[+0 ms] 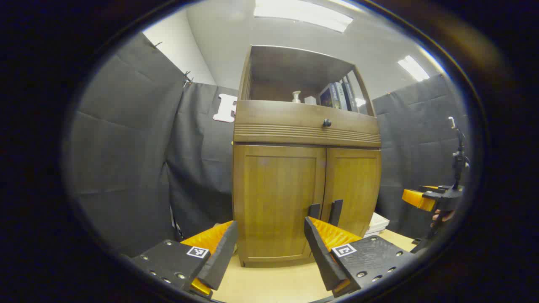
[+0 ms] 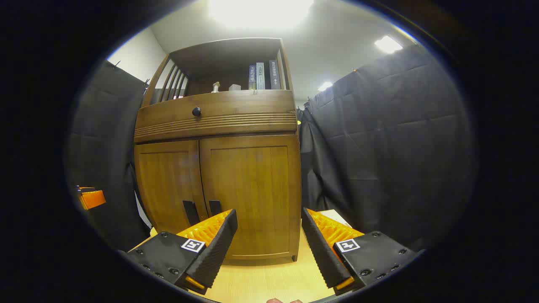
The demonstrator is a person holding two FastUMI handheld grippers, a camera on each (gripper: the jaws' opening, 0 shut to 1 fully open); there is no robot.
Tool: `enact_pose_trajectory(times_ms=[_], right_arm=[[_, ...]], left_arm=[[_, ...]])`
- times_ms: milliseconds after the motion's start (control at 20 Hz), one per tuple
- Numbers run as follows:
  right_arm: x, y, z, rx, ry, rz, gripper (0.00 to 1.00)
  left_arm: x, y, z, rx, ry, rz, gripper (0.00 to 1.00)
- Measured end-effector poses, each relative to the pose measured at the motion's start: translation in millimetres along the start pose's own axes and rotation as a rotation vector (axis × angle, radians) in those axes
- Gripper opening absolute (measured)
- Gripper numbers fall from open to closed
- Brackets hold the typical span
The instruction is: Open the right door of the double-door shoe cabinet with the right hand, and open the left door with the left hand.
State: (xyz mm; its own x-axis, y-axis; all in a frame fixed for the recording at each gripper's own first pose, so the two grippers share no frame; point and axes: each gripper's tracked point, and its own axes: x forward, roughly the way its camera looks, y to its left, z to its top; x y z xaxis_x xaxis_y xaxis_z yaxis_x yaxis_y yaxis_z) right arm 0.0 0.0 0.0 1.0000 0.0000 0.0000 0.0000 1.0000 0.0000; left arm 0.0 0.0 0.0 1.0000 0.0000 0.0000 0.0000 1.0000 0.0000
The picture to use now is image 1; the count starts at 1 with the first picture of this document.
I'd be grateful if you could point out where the grey spine book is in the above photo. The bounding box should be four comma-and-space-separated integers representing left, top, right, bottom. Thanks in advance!
334, 82, 348, 111

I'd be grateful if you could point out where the wooden double-door shoe cabinet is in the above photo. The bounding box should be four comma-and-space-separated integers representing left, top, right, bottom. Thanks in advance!
232, 45, 382, 268

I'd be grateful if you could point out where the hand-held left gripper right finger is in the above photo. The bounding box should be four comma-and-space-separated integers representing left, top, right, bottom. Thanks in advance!
304, 216, 415, 298

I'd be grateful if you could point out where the wooden shoe cabinet door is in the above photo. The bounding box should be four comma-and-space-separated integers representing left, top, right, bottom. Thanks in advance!
323, 147, 382, 238
243, 145, 327, 258

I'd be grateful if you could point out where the dark spine book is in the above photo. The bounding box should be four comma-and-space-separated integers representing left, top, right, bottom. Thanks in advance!
342, 80, 358, 112

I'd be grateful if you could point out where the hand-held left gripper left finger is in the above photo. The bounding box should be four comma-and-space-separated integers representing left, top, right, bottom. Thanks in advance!
130, 220, 239, 300

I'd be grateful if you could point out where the wooden cabinet drawer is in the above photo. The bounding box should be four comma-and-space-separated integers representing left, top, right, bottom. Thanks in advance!
234, 100, 382, 148

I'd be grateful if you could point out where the black stand pole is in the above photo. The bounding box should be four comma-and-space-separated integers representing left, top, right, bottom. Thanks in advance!
448, 117, 470, 188

